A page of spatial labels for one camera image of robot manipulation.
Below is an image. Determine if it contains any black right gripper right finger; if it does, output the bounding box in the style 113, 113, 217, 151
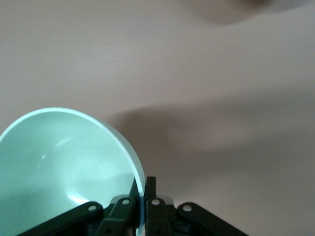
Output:
145, 176, 249, 236

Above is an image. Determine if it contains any brown table cover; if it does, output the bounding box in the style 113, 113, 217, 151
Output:
0, 0, 315, 236

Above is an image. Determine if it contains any pale green bowl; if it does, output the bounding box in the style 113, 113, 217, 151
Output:
0, 107, 146, 236

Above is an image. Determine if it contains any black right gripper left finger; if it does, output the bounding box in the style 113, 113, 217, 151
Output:
17, 177, 142, 236

